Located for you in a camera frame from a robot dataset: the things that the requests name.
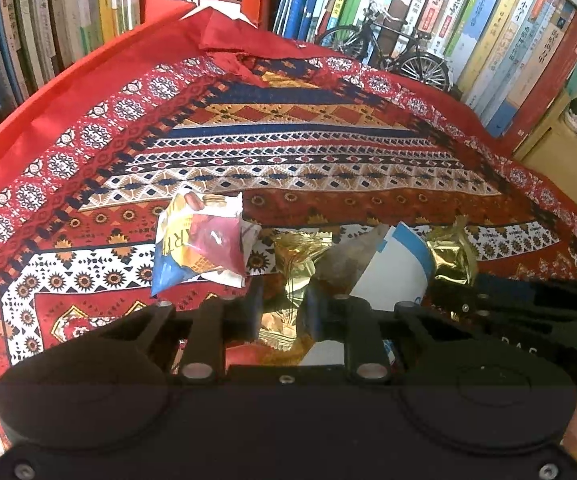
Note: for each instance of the gold foil wrapper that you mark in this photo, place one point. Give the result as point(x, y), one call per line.
point(293, 260)

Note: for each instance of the row of books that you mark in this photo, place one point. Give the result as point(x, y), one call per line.
point(43, 15)
point(443, 25)

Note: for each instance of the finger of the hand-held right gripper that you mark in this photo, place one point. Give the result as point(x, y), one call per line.
point(488, 297)

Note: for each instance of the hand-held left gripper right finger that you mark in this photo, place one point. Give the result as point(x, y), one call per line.
point(309, 312)

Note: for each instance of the clear plastic wrapper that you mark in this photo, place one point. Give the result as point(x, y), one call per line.
point(346, 260)

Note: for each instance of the red patterned tablecloth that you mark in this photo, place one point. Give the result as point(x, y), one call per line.
point(268, 135)

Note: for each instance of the red blue snack wrapper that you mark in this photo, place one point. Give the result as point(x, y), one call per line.
point(201, 247)

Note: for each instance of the wooden drawer box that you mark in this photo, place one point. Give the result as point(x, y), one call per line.
point(563, 150)

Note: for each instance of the black model bicycle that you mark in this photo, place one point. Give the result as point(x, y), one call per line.
point(386, 50)

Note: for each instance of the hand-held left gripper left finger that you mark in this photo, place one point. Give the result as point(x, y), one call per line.
point(254, 310)

